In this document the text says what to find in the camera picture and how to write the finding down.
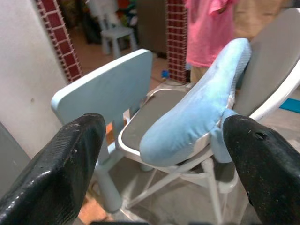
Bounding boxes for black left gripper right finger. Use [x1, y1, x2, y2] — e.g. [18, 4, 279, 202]
[222, 114, 300, 225]

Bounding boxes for light blue plush shark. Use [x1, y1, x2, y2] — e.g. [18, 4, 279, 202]
[139, 37, 253, 167]

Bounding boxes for small light blue stool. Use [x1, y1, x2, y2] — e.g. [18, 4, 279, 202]
[100, 14, 138, 55]

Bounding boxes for person in pink shirt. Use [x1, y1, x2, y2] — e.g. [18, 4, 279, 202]
[185, 0, 237, 85]

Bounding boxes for red tiled pillar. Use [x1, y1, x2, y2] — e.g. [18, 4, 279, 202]
[35, 0, 83, 83]
[165, 0, 188, 83]

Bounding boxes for grey cabinet panel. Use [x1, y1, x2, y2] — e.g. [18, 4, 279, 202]
[0, 121, 31, 200]

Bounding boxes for white folding chair grey seat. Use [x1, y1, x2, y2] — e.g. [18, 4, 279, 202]
[117, 7, 300, 225]

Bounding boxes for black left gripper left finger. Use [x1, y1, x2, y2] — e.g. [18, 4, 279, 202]
[0, 112, 106, 225]

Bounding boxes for light blue plastic child chair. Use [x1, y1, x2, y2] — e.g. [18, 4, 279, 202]
[51, 48, 153, 213]

